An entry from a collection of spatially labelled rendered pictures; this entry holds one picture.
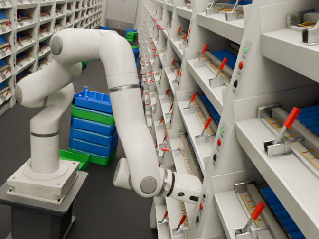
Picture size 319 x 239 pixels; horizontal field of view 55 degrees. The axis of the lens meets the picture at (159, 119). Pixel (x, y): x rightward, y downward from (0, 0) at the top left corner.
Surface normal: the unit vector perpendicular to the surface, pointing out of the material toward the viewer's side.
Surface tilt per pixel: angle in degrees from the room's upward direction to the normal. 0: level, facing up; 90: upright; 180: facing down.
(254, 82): 90
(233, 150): 90
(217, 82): 90
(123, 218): 0
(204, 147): 21
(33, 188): 90
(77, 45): 79
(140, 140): 27
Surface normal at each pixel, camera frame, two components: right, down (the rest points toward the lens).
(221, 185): 0.07, 0.38
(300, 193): -0.18, -0.90
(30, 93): -0.25, 0.16
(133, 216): 0.18, -0.92
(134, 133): 0.03, -0.71
